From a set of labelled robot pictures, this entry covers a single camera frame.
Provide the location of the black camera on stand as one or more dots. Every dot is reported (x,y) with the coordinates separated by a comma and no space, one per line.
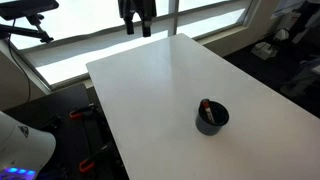
(32,11)

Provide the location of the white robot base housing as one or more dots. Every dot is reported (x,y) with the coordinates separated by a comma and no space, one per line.
(24,151)

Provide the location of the upper orange handled clamp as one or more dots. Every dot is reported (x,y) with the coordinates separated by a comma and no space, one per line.
(79,113)

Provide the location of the orange handled clamp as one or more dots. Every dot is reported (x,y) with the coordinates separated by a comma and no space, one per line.
(79,113)
(91,162)

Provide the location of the white device on floor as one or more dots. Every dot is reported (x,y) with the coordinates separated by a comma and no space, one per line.
(264,50)

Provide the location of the lower orange handled clamp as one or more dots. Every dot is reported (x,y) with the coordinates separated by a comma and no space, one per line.
(91,162)

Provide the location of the dark blue enamel cup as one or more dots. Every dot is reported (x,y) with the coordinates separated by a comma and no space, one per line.
(220,115)

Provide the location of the black side cart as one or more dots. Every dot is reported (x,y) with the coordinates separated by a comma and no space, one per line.
(76,140)

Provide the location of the red capped marker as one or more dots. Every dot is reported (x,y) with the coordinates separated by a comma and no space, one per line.
(206,104)

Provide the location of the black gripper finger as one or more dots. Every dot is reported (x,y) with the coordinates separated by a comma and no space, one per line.
(146,28)
(129,26)

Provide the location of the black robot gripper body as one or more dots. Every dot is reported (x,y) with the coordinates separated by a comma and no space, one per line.
(146,9)

